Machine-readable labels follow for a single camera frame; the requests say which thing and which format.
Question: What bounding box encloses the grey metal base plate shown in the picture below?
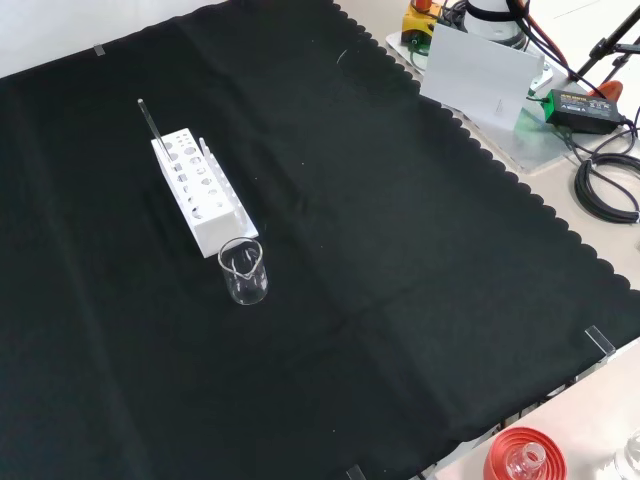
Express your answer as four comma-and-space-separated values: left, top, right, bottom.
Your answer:
384, 29, 592, 177

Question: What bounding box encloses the yellow stop button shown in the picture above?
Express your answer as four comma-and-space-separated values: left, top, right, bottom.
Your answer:
401, 0, 444, 47

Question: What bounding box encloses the clear glass rod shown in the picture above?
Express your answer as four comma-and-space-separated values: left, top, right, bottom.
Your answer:
136, 97, 176, 162

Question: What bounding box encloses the orange plastic piece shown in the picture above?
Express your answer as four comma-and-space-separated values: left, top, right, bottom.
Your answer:
589, 79, 625, 104

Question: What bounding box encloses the coiled black cable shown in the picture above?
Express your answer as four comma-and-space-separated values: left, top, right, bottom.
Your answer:
574, 152, 640, 224

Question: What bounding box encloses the black tripod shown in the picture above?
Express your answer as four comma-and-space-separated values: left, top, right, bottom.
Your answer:
567, 4, 640, 87

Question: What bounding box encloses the black power adapter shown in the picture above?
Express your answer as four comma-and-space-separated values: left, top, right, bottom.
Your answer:
544, 88, 622, 136

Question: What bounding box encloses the red ribbed ring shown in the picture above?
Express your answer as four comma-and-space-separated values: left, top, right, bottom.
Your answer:
483, 426, 567, 480

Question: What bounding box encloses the clear glass beaker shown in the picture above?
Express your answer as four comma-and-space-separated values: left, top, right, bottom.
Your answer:
217, 236, 270, 307

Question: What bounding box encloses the black power cable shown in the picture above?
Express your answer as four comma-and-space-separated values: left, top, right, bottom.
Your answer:
562, 115, 640, 167

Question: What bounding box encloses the clear glass vessel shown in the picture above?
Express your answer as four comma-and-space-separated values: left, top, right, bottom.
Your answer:
614, 428, 640, 480

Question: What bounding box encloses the white test tube rack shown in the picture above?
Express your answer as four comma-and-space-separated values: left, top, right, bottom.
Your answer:
150, 127, 260, 259

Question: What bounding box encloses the clear round-bottom flask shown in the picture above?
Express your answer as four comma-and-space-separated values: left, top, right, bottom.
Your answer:
506, 443, 547, 480

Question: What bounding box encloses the black cable bundle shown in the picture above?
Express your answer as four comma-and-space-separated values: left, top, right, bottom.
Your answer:
503, 0, 582, 82

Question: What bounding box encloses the pale board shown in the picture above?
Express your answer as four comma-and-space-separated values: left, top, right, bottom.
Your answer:
419, 22, 546, 133

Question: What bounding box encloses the black cloth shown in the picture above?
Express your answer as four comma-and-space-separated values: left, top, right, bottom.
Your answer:
0, 0, 640, 480

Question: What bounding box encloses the orange cable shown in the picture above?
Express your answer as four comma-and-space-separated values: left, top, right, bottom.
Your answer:
519, 9, 572, 67

